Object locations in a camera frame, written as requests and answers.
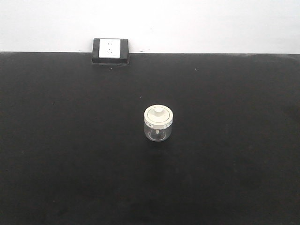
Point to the glass jar with white lid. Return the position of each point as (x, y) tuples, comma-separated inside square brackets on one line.
[(158, 121)]

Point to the black white power socket box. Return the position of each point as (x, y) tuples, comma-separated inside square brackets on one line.
[(110, 51)]

